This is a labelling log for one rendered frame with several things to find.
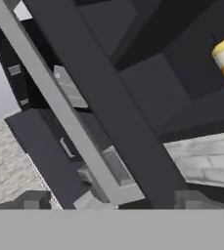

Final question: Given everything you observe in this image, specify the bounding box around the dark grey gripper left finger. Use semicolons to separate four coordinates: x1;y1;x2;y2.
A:
0;189;53;210

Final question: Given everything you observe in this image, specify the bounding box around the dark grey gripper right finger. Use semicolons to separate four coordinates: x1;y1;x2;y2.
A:
173;189;224;210

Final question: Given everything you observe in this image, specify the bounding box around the dark grey drawer front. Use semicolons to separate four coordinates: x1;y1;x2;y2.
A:
4;107;92;210

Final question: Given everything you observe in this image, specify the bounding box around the grey drawer handle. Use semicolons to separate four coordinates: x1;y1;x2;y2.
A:
59;136;76;159

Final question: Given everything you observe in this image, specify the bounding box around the black kitchen appliance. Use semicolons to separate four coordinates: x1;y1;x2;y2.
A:
0;19;89;112

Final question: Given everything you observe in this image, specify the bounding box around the light grey block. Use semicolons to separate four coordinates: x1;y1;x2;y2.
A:
72;145;147;210

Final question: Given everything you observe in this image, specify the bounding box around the dark grey open cabinet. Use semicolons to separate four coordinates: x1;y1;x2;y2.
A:
22;0;224;210

